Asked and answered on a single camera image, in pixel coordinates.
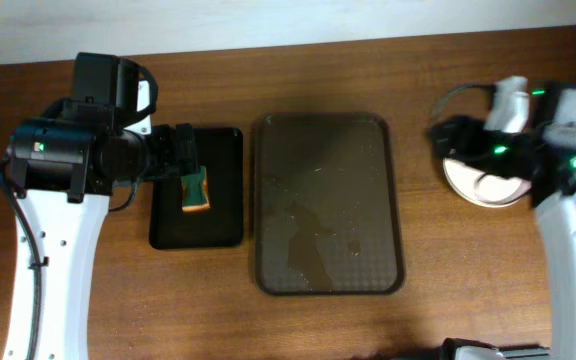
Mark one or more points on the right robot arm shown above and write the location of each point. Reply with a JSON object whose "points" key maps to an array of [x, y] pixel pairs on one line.
{"points": [[554, 206]]}

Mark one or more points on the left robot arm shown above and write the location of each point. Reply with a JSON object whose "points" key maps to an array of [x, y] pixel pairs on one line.
{"points": [[58, 174]]}

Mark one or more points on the small black tray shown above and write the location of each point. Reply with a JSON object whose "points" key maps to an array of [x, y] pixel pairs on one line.
{"points": [[220, 151]]}

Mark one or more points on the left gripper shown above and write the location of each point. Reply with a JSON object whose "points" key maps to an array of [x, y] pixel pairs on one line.
{"points": [[186, 150]]}

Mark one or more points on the brown plastic serving tray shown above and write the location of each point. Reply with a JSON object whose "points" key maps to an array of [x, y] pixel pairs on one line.
{"points": [[326, 217]]}

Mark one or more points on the green and yellow sponge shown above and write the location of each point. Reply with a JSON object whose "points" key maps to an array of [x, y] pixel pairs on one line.
{"points": [[195, 197]]}

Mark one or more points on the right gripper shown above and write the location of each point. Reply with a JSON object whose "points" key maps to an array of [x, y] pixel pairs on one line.
{"points": [[444, 138]]}

